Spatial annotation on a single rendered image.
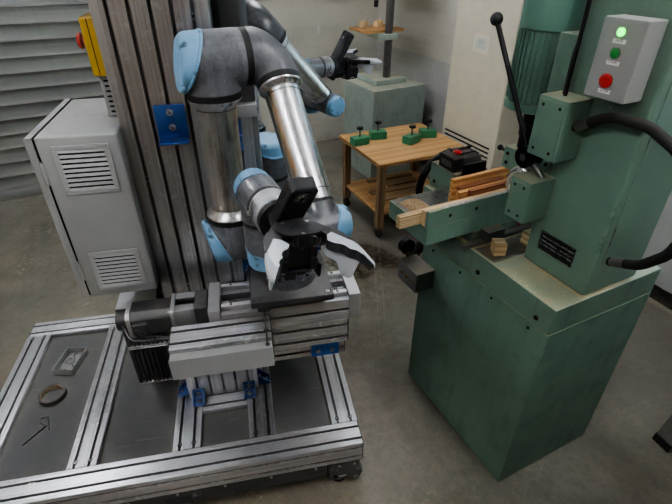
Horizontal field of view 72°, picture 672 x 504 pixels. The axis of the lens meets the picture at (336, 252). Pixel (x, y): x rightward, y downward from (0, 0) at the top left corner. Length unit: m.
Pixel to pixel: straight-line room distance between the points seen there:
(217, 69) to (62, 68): 3.05
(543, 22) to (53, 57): 3.30
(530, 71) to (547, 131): 0.24
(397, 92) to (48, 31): 2.46
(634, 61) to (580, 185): 0.33
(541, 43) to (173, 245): 1.15
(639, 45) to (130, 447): 1.78
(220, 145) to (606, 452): 1.78
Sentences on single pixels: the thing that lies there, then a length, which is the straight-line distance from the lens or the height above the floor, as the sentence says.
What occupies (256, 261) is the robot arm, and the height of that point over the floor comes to 1.09.
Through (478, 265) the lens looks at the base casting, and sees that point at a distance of 1.53.
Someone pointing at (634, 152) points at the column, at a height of 1.21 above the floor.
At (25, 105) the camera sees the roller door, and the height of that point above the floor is 0.66.
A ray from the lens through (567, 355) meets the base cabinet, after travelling 1.58.
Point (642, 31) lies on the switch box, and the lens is 1.17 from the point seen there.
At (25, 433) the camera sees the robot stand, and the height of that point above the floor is 0.21.
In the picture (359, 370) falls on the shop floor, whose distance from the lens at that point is 2.17.
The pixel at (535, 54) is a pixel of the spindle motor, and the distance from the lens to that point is 1.46.
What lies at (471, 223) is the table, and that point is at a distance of 1.52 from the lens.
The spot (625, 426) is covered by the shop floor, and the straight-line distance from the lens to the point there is 2.29.
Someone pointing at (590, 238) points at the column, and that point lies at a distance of 1.37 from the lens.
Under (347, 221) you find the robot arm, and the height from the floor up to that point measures 1.14.
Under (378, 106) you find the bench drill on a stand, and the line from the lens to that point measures 3.68.
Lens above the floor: 1.60
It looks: 33 degrees down
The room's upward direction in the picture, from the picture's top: straight up
